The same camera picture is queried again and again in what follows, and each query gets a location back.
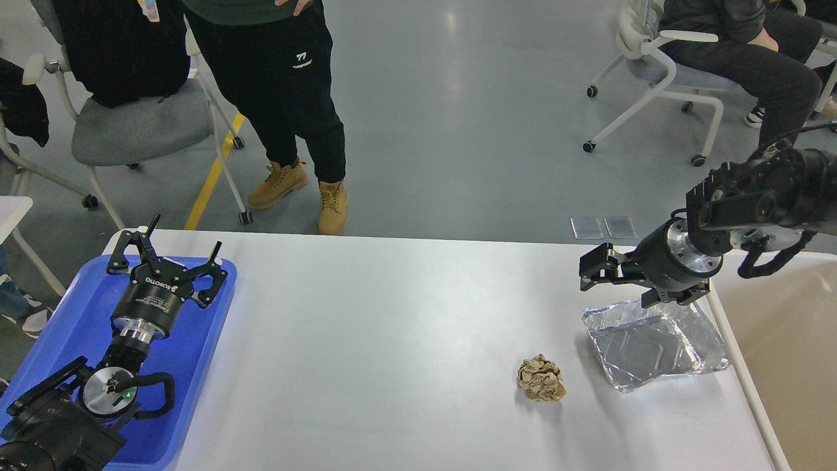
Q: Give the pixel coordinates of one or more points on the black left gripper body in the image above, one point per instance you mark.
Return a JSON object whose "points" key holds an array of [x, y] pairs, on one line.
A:
{"points": [[154, 298]]}

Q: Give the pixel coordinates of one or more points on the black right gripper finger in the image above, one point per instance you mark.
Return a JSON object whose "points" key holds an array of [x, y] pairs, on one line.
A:
{"points": [[656, 295], [604, 264]]}

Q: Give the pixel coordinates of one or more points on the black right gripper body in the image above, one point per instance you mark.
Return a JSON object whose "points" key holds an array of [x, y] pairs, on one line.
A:
{"points": [[667, 261]]}

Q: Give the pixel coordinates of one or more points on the aluminium foil tray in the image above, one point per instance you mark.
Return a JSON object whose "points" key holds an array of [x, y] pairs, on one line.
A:
{"points": [[637, 345]]}

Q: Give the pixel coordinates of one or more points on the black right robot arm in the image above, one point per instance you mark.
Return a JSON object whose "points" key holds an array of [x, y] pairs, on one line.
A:
{"points": [[770, 206]]}

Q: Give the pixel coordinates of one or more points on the blue plastic tray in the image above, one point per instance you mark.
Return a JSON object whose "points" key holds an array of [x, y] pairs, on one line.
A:
{"points": [[131, 353]]}

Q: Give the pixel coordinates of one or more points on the small white side table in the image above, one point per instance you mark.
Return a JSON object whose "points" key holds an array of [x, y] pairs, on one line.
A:
{"points": [[13, 210]]}

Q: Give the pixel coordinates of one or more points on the crumpled brown paper ball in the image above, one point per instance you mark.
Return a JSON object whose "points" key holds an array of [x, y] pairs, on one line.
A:
{"points": [[541, 380]]}

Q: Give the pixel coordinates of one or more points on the beige plastic bin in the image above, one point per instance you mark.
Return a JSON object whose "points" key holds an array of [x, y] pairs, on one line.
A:
{"points": [[785, 327]]}

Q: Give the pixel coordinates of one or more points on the grey office chair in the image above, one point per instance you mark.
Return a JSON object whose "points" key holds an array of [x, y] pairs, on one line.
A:
{"points": [[134, 132]]}

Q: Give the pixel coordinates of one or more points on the black bag at left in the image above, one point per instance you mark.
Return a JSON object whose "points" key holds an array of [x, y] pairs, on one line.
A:
{"points": [[24, 108]]}

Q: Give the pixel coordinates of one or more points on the black jacket on chair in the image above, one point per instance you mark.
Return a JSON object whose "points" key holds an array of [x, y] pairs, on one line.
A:
{"points": [[121, 56]]}

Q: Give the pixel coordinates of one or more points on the white office chair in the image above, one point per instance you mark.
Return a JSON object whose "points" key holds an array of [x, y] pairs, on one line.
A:
{"points": [[639, 41]]}

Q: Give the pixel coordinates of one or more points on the standing person in black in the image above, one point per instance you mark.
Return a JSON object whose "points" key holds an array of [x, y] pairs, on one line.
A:
{"points": [[272, 61]]}

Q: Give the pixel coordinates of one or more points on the seated person in dark clothes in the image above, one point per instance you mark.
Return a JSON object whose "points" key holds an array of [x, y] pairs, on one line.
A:
{"points": [[764, 50]]}

